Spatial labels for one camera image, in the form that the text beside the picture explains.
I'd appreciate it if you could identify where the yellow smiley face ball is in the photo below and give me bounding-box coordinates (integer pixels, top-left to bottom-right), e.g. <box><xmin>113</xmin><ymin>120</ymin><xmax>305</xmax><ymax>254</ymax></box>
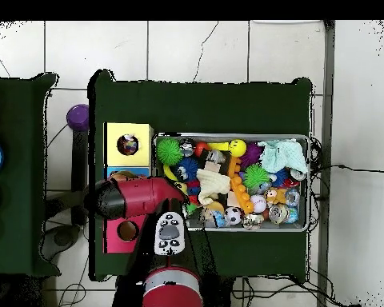
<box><xmin>229</xmin><ymin>139</ymin><xmax>248</xmax><ymax>157</ymax></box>

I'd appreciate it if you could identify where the silver wire mesh bin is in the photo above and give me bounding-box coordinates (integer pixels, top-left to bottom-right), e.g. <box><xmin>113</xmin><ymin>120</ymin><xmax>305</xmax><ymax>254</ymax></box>
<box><xmin>153</xmin><ymin>132</ymin><xmax>310</xmax><ymax>233</ymax></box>

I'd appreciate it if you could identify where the green spiky rubber ball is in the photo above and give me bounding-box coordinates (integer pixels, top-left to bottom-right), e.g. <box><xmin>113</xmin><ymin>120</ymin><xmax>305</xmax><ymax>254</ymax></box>
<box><xmin>156</xmin><ymin>138</ymin><xmax>184</xmax><ymax>166</ymax></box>
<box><xmin>243</xmin><ymin>164</ymin><xmax>272</xmax><ymax>190</ymax></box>

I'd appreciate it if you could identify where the purple round lid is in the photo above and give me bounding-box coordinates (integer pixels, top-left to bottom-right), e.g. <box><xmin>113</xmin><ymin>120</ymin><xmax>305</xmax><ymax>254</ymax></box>
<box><xmin>66</xmin><ymin>103</ymin><xmax>90</xmax><ymax>132</ymax></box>

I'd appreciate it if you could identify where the wooden box with three holes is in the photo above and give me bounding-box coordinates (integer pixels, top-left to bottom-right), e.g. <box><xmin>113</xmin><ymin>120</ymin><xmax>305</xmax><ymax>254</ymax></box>
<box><xmin>102</xmin><ymin>122</ymin><xmax>155</xmax><ymax>255</ymax></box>

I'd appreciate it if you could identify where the white baseball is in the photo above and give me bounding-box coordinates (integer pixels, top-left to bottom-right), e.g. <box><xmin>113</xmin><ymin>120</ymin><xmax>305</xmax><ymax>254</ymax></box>
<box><xmin>250</xmin><ymin>194</ymin><xmax>267</xmax><ymax>213</ymax></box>

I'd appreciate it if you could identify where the cream fluffy cloth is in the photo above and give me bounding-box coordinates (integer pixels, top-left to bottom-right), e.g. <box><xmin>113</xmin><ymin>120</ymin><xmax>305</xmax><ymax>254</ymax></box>
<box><xmin>196</xmin><ymin>169</ymin><xmax>231</xmax><ymax>205</ymax></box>

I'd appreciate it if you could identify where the blue spiky rubber ball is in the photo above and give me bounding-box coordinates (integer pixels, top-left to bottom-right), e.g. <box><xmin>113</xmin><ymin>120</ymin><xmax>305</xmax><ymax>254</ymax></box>
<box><xmin>174</xmin><ymin>157</ymin><xmax>200</xmax><ymax>182</ymax></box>

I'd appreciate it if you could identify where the colourful dotted cloth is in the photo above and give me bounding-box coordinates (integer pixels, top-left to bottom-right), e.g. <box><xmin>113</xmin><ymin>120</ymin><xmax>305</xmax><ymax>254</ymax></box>
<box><xmin>117</xmin><ymin>134</ymin><xmax>139</xmax><ymax>156</ymax></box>

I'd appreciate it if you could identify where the mint green knitted cloth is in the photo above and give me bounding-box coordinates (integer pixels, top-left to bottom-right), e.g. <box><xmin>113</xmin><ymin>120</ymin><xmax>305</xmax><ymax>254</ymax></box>
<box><xmin>258</xmin><ymin>139</ymin><xmax>309</xmax><ymax>175</ymax></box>

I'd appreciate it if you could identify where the long black cable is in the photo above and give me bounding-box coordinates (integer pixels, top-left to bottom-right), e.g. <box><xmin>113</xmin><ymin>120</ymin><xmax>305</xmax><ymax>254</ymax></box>
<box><xmin>310</xmin><ymin>163</ymin><xmax>384</xmax><ymax>174</ymax></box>

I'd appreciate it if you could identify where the dark green table cloth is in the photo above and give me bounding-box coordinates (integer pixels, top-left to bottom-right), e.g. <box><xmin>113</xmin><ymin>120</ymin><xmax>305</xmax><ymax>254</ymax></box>
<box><xmin>88</xmin><ymin>69</ymin><xmax>313</xmax><ymax>282</ymax></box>
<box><xmin>0</xmin><ymin>73</ymin><xmax>61</xmax><ymax>277</ymax></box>

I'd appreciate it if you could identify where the grey metal rail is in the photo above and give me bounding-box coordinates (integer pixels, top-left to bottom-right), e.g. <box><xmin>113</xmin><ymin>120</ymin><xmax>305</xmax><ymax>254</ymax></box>
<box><xmin>316</xmin><ymin>20</ymin><xmax>336</xmax><ymax>307</ymax></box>

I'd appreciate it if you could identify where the black and white soccer ball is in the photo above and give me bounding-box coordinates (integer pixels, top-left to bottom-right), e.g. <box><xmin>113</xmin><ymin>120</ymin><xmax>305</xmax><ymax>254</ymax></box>
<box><xmin>224</xmin><ymin>206</ymin><xmax>242</xmax><ymax>225</ymax></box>

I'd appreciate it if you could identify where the orange plastic block toy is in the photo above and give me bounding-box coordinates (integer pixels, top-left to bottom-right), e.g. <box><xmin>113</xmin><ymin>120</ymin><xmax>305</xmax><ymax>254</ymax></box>
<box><xmin>230</xmin><ymin>174</ymin><xmax>254</xmax><ymax>214</ymax></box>

